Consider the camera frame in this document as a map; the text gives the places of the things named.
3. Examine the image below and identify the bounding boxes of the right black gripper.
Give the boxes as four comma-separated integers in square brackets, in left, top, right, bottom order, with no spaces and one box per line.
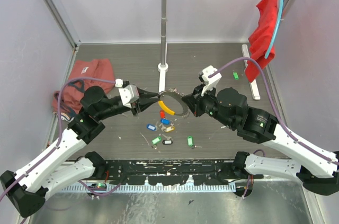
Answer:
[182,81,236,129]

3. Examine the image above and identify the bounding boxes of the metal keyring with yellow grip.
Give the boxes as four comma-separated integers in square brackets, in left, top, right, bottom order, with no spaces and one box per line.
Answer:
[158,88,190,119]

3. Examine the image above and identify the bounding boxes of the green key tag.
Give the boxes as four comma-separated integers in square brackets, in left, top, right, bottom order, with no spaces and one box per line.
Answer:
[233,71,239,80]
[151,136,162,145]
[187,136,201,148]

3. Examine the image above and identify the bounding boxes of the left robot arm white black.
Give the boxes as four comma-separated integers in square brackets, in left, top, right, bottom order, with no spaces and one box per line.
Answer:
[1,85,158,218]

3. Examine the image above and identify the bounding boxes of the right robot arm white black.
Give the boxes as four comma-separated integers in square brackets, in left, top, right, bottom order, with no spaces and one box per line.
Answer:
[182,85,338,196]

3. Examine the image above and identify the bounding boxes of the red key tag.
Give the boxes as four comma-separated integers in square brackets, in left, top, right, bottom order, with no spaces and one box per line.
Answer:
[159,110,166,119]

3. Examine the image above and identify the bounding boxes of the blue key tag left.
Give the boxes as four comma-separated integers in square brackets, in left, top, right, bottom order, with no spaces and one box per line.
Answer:
[147,124,157,131]

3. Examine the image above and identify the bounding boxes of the blue key tag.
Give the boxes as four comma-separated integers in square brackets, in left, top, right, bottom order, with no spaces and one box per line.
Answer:
[147,124,157,131]
[160,119,171,125]

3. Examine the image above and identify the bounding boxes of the blue key tag upper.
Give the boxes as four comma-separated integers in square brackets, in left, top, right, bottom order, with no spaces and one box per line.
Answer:
[160,119,171,125]

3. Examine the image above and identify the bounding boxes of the yellow key tag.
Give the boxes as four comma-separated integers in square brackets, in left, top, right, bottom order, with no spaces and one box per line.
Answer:
[161,126,175,132]

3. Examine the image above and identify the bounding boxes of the black key tag centre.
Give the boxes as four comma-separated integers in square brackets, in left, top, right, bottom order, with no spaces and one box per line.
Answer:
[162,139,173,145]

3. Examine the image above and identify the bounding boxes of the dusty pink folded shirt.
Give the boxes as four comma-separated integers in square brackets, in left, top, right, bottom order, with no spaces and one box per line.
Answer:
[60,58,115,119]

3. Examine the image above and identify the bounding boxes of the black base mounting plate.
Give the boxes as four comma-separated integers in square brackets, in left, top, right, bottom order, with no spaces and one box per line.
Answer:
[107,159,247,186]

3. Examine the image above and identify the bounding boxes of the red hanging cloth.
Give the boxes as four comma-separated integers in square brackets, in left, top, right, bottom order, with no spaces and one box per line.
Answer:
[248,0,278,69]

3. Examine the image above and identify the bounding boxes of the light blue hanger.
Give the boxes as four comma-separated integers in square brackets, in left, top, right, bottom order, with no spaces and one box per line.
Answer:
[264,0,284,59]

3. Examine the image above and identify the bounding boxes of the small green-lit circuit board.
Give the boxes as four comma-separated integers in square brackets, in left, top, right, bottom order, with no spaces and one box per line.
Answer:
[89,183,107,191]

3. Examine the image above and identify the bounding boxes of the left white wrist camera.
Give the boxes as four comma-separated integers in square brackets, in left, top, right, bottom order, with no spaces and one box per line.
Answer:
[115,78,139,105]

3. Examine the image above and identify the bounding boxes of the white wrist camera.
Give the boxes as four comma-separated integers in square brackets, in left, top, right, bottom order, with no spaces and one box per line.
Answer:
[115,78,139,105]
[199,65,222,96]

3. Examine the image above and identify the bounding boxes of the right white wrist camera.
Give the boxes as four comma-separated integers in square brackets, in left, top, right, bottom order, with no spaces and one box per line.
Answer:
[199,65,222,96]

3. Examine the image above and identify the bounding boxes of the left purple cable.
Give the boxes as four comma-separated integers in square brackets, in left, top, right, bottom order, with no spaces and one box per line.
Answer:
[0,76,119,203]

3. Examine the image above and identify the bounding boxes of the white slotted cable duct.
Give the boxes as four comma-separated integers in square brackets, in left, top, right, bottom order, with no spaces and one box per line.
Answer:
[61,181,237,193]

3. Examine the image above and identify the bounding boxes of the aluminium frame post left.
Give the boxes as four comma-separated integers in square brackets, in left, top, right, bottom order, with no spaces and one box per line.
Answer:
[44,0,81,49]

